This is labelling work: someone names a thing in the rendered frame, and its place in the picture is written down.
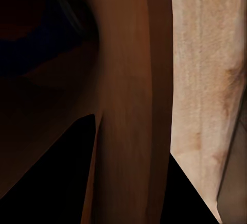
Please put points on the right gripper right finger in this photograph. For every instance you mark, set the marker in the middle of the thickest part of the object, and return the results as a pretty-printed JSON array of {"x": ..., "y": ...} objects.
[{"x": 182, "y": 203}]

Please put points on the cabinet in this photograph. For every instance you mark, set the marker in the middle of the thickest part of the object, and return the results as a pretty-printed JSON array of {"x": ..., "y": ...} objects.
[{"x": 232, "y": 201}]

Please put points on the trash can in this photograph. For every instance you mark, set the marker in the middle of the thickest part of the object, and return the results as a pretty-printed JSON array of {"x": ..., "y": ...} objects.
[{"x": 123, "y": 75}]

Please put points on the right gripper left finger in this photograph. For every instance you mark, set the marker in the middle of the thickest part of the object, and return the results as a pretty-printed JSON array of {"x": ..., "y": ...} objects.
[{"x": 53, "y": 189}]

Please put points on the can of soda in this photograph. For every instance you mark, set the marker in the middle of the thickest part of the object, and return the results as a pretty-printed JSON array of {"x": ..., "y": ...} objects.
[
  {"x": 63, "y": 27},
  {"x": 18, "y": 18}
]

